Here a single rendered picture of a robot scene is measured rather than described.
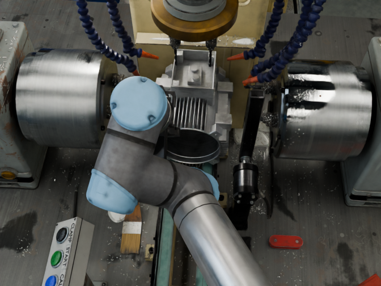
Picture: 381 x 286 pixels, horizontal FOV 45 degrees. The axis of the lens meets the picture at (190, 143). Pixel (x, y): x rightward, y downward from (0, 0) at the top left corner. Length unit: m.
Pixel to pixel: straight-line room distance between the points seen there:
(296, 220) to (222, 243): 0.67
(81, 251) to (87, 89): 0.36
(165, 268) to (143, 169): 0.48
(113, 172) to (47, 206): 0.71
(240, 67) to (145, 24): 0.29
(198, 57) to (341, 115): 0.37
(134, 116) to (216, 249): 0.21
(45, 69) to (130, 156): 0.53
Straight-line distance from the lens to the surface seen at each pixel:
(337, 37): 1.75
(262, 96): 0.92
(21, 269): 1.29
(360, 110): 1.11
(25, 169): 1.30
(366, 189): 1.29
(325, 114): 1.07
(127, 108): 0.63
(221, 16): 0.95
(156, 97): 0.62
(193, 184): 0.71
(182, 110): 1.07
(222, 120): 1.10
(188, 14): 0.92
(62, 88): 1.10
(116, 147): 0.64
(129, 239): 1.25
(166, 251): 1.11
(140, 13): 1.26
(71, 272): 0.96
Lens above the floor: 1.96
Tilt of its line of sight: 57 degrees down
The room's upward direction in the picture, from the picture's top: straight up
